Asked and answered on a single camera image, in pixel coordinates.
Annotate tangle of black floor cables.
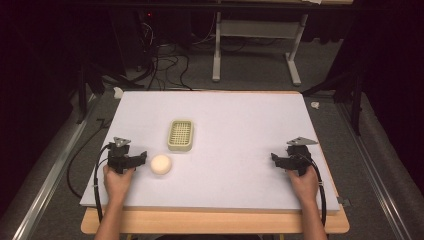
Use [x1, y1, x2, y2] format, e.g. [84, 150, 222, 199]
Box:
[135, 13, 196, 92]

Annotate person's left hand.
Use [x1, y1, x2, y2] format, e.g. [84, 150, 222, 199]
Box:
[103, 164, 136, 202]

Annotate round cream soap bar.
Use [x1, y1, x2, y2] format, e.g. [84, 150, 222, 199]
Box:
[150, 154, 173, 176]

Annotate aluminium floor rail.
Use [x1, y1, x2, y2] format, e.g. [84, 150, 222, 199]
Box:
[335, 101, 416, 240]
[11, 96, 100, 240]

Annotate black stand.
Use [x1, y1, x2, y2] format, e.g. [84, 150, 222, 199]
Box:
[75, 58, 148, 125]
[301, 61, 365, 137]

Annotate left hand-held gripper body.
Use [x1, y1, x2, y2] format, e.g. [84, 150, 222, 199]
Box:
[106, 136, 135, 175]

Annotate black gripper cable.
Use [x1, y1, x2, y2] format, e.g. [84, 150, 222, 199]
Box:
[92, 144, 112, 224]
[299, 152, 328, 228]

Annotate person's right hand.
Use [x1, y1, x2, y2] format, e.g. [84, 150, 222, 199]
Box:
[287, 165, 320, 205]

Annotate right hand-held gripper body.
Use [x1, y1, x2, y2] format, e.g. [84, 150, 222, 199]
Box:
[285, 136, 320, 177]

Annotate white table mat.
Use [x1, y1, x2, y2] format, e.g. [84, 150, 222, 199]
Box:
[79, 90, 341, 215]

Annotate beige soap dish with grid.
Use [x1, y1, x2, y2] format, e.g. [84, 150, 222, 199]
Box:
[166, 119, 195, 153]

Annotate thin black floor cable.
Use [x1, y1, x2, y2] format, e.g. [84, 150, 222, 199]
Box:
[66, 117, 112, 200]

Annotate white metal desk frame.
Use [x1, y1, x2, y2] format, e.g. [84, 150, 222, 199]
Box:
[211, 11, 310, 88]

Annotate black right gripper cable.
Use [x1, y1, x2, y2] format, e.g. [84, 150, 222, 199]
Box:
[299, 152, 328, 228]

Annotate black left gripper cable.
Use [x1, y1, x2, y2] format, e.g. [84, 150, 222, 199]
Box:
[92, 144, 112, 224]

